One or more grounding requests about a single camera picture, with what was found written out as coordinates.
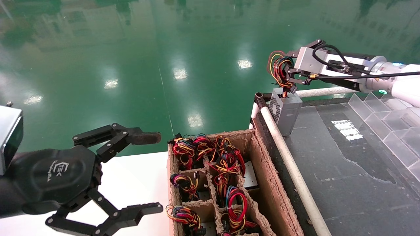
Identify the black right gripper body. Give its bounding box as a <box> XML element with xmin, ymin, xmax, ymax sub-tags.
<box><xmin>291</xmin><ymin>52</ymin><xmax>300</xmax><ymax>78</ymax></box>

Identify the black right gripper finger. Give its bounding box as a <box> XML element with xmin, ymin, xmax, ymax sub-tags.
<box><xmin>284</xmin><ymin>39</ymin><xmax>326</xmax><ymax>74</ymax></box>
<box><xmin>285</xmin><ymin>74</ymin><xmax>314</xmax><ymax>95</ymax></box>

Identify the grey power supply with wires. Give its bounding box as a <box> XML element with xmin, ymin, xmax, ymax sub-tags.
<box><xmin>267</xmin><ymin>50</ymin><xmax>303</xmax><ymax>137</ymax></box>

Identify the silver metal plate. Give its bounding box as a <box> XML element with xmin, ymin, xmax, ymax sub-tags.
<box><xmin>244</xmin><ymin>161</ymin><xmax>259</xmax><ymax>189</ymax></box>

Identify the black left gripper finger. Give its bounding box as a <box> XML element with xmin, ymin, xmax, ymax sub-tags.
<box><xmin>45</xmin><ymin>188</ymin><xmax>164</xmax><ymax>236</ymax></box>
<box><xmin>73</xmin><ymin>123</ymin><xmax>162</xmax><ymax>163</ymax></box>

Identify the colourful wire harness bundle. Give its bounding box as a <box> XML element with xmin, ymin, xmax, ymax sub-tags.
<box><xmin>213</xmin><ymin>172</ymin><xmax>238</xmax><ymax>197</ymax></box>
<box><xmin>166</xmin><ymin>205</ymin><xmax>206</xmax><ymax>236</ymax></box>
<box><xmin>168</xmin><ymin>132</ymin><xmax>214</xmax><ymax>170</ymax></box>
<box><xmin>170</xmin><ymin>173</ymin><xmax>200</xmax><ymax>201</ymax></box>
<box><xmin>224</xmin><ymin>185</ymin><xmax>259</xmax><ymax>235</ymax></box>
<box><xmin>213</xmin><ymin>136</ymin><xmax>246</xmax><ymax>176</ymax></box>

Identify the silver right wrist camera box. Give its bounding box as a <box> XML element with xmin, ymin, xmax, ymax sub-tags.
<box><xmin>294</xmin><ymin>47</ymin><xmax>330</xmax><ymax>76</ymax></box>

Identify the brown cardboard divider box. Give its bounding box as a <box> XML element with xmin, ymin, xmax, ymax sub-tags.
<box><xmin>167</xmin><ymin>129</ymin><xmax>304</xmax><ymax>236</ymax></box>

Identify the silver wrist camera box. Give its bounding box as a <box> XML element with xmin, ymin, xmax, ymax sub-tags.
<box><xmin>0</xmin><ymin>102</ymin><xmax>24</xmax><ymax>176</ymax></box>
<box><xmin>294</xmin><ymin>47</ymin><xmax>330</xmax><ymax>76</ymax></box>

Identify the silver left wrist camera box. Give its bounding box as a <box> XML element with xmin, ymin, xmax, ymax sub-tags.
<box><xmin>0</xmin><ymin>102</ymin><xmax>24</xmax><ymax>176</ymax></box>

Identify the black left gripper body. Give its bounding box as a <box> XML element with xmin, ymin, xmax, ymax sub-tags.
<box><xmin>9</xmin><ymin>146</ymin><xmax>103</xmax><ymax>214</ymax></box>

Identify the black pipe corner joint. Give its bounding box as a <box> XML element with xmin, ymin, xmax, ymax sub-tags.
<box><xmin>254</xmin><ymin>92</ymin><xmax>278</xmax><ymax>110</ymax></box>

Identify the clear acrylic divider tray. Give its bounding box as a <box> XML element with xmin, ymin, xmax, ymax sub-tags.
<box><xmin>348</xmin><ymin>92</ymin><xmax>420</xmax><ymax>181</ymax></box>

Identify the white table leg pipe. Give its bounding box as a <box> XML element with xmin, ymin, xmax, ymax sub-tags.
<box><xmin>248</xmin><ymin>103</ymin><xmax>260</xmax><ymax>130</ymax></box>

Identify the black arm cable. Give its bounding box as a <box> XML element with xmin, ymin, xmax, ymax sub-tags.
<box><xmin>311</xmin><ymin>44</ymin><xmax>420</xmax><ymax>80</ymax></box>

